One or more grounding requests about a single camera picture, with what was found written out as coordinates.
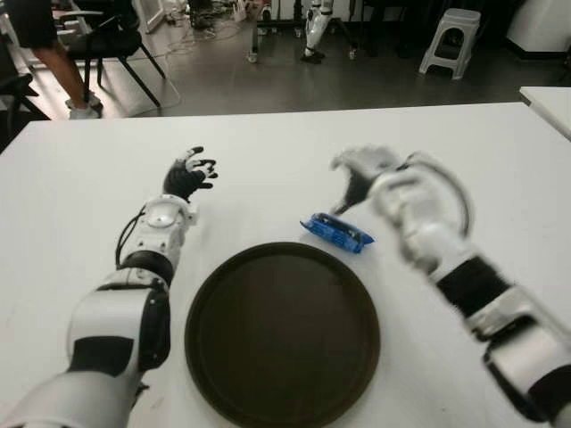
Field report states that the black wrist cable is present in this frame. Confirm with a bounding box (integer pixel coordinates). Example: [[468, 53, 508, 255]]
[[405, 151, 474, 242], [114, 207, 148, 268]]

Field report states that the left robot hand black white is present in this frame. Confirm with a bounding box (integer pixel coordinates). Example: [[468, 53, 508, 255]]
[[162, 145, 219, 204]]

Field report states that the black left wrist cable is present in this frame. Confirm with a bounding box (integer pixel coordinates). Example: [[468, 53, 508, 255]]
[[114, 207, 148, 268]]

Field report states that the white floor cable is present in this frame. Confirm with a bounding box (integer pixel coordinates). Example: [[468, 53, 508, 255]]
[[128, 39, 184, 117]]

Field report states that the white side table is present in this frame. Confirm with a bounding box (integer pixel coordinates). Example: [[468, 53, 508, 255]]
[[519, 86, 571, 144]]

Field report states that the right robot hand black silver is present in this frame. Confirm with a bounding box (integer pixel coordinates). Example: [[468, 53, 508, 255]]
[[328, 144, 402, 215]]

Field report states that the blue Oreo cookie packet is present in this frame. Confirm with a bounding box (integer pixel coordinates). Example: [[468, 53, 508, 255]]
[[298, 212, 376, 255]]

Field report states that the white plastic stool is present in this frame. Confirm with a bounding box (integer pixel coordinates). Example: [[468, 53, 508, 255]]
[[418, 7, 483, 81]]

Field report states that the black wheeled stand frame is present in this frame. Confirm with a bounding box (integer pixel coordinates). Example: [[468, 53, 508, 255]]
[[247, 0, 358, 63]]

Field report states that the white framed panel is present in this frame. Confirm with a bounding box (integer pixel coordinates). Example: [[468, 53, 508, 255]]
[[133, 0, 166, 35]]

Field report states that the white cabinet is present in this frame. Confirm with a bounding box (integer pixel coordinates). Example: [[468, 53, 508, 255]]
[[506, 0, 571, 59]]

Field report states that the round dark brown tray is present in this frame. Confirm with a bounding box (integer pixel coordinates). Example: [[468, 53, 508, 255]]
[[184, 242, 383, 428]]

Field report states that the person in black shorts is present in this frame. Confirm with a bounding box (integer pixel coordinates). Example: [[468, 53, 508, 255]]
[[12, 0, 104, 120]]

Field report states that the black chair with armrests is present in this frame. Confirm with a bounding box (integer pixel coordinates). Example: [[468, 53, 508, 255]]
[[66, 0, 167, 108]]

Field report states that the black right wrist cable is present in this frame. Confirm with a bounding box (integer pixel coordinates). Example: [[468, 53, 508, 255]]
[[405, 151, 474, 242]]

